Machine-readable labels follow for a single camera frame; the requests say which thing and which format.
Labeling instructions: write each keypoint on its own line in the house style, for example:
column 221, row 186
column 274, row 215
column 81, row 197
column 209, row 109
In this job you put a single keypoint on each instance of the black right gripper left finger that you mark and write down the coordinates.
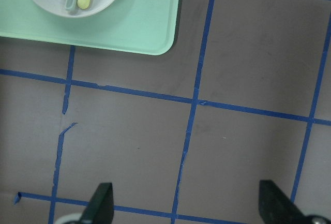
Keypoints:
column 100, row 208

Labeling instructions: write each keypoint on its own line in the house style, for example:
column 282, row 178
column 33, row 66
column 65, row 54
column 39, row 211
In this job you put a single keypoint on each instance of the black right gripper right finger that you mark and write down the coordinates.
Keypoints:
column 276, row 207

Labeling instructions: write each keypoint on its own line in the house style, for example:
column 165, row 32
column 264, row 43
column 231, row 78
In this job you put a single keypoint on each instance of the mint green tray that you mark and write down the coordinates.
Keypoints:
column 137, row 26

